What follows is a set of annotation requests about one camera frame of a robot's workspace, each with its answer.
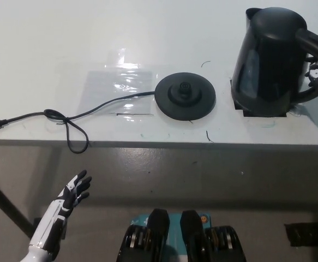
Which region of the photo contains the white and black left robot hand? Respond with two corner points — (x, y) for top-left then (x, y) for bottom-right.
(29, 169), (92, 252)

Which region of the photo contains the black electric kettle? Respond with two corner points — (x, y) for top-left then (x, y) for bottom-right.
(231, 7), (318, 118)

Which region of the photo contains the black round kettle base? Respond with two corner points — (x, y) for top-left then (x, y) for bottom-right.
(155, 72), (217, 122)

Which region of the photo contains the black diagonal table leg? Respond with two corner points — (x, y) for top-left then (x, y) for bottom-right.
(0, 169), (35, 241)

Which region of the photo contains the black tape patch on table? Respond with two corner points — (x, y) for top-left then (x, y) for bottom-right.
(229, 79), (288, 118)

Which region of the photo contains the clear plastic sheet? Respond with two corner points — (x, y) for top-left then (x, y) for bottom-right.
(78, 70), (155, 116)

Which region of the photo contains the large black floor tape patch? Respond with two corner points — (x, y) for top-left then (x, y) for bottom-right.
(284, 222), (318, 248)

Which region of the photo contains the black power cord with plug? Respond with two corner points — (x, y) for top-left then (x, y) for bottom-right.
(0, 91), (157, 153)

